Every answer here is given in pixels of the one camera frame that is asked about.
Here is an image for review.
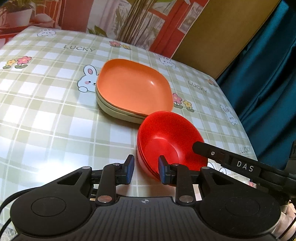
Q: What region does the green square plate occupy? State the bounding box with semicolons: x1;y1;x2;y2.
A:
95;86;149;125

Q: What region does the wooden board panel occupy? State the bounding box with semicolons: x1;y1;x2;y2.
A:
173;0;279;78

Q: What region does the orange square plate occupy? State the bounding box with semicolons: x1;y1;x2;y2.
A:
96;59;173;116

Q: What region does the red bowl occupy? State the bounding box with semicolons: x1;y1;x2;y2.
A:
137;111;208;181

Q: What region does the teal curtain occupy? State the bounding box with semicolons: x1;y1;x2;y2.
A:
217;1;295;169

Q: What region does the black cable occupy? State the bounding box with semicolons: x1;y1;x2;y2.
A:
0;187;35;235

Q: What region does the printed room backdrop cloth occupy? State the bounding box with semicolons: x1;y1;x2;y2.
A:
1;0;208;57

